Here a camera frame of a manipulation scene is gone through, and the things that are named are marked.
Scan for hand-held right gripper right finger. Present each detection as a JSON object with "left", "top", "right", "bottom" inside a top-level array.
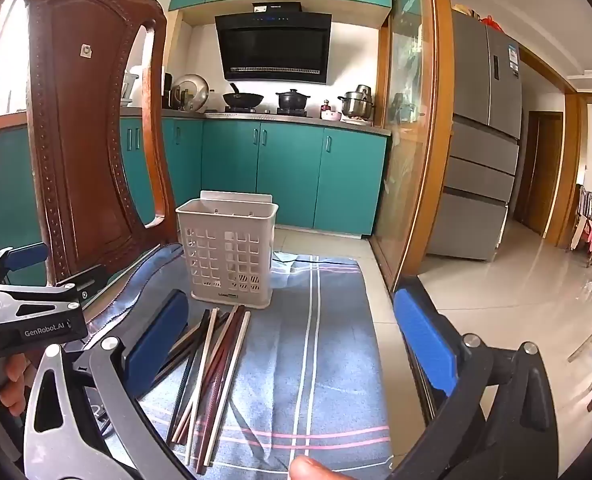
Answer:
[{"left": 391, "top": 276, "right": 560, "bottom": 480}]

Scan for person's right hand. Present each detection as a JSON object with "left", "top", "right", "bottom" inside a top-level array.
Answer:
[{"left": 287, "top": 455, "right": 357, "bottom": 480}]

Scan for round metal lid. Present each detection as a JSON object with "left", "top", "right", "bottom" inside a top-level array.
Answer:
[{"left": 171, "top": 74, "right": 209, "bottom": 112}]

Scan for black cooking pot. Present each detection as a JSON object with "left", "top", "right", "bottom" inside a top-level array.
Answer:
[{"left": 276, "top": 89, "right": 309, "bottom": 111}]

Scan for person's left hand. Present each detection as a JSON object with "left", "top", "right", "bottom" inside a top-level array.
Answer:
[{"left": 0, "top": 354, "right": 28, "bottom": 418}]

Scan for group of assorted chopsticks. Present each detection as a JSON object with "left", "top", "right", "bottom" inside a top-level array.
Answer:
[{"left": 165, "top": 305, "right": 253, "bottom": 477}]

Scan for bright window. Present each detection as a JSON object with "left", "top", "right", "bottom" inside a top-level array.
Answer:
[{"left": 0, "top": 0, "right": 32, "bottom": 121}]

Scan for white plastic utensil basket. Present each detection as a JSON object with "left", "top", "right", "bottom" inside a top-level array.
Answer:
[{"left": 176, "top": 190, "right": 280, "bottom": 309}]

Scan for blue striped cloth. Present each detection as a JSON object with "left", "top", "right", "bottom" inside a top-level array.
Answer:
[{"left": 83, "top": 242, "right": 395, "bottom": 480}]

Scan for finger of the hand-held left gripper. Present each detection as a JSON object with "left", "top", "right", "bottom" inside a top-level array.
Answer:
[
  {"left": 0, "top": 241, "right": 50, "bottom": 283},
  {"left": 0, "top": 266, "right": 108, "bottom": 312}
]

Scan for brown wooden door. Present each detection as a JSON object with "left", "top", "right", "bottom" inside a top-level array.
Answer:
[{"left": 513, "top": 110, "right": 564, "bottom": 237}]

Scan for wood-framed glass sliding door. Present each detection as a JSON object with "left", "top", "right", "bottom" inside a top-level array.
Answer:
[{"left": 371, "top": 0, "right": 457, "bottom": 292}]

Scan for black wok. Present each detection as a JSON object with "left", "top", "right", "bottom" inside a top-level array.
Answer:
[{"left": 222, "top": 82, "right": 265, "bottom": 109}]

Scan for grey kitchen countertop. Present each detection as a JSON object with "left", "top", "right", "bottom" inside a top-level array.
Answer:
[{"left": 121, "top": 107, "right": 393, "bottom": 137}]

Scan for silver refrigerator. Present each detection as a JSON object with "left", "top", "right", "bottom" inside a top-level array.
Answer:
[{"left": 426, "top": 10, "right": 524, "bottom": 264}]

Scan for teal base cabinets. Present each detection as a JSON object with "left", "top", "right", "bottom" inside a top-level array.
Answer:
[{"left": 0, "top": 115, "right": 391, "bottom": 286}]

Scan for steel stockpot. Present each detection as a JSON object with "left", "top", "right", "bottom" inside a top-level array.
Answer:
[{"left": 338, "top": 85, "right": 375, "bottom": 119}]

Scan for white kitchen appliance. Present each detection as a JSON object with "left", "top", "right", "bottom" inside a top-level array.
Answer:
[{"left": 121, "top": 65, "right": 145, "bottom": 107}]

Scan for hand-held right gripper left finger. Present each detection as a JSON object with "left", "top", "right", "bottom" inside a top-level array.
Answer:
[{"left": 23, "top": 289, "right": 194, "bottom": 480}]

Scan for gas stove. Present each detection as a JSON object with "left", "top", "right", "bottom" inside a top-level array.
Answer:
[{"left": 223, "top": 106, "right": 309, "bottom": 116}]

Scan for carved brown wooden chair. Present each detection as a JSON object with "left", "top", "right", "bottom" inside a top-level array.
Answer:
[{"left": 0, "top": 0, "right": 183, "bottom": 321}]

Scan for black range hood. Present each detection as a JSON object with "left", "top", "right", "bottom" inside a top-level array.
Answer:
[{"left": 215, "top": 2, "right": 333, "bottom": 86}]

